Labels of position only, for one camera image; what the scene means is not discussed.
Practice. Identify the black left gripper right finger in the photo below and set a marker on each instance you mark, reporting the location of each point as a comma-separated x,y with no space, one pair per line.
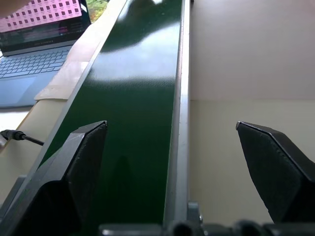
275,172

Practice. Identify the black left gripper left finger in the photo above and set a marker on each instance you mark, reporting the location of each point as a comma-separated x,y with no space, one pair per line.
61,186

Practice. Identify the green conveyor belt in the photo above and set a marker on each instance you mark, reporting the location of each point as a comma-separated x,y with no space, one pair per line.
137,86

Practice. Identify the grey laptop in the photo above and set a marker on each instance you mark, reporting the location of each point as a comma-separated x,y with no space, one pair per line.
29,46

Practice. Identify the grey conveyor bracket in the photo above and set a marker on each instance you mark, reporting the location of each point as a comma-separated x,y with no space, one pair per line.
195,214

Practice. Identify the silver conveyor side rail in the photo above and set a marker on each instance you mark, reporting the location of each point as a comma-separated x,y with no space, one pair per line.
180,110
81,81

